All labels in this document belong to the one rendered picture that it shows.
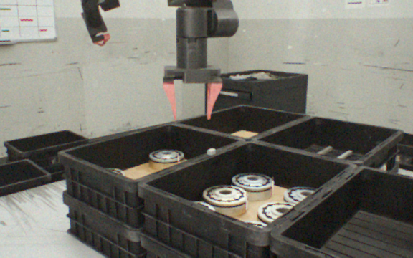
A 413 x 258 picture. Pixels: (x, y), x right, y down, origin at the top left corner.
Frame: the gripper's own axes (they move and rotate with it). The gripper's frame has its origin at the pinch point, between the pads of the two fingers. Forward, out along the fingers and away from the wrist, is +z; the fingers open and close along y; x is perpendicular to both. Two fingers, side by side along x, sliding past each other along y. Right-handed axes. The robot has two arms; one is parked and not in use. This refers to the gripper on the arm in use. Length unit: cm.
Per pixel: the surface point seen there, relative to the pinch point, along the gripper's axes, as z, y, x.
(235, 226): 13.6, -5.8, 18.6
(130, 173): 23.7, 15.7, -30.3
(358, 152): 23, -56, -42
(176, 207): 14.6, 3.4, 9.5
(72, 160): 13.7, 27.1, -14.1
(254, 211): 23.4, -14.0, -4.6
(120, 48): 10, 58, -351
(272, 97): 30, -61, -174
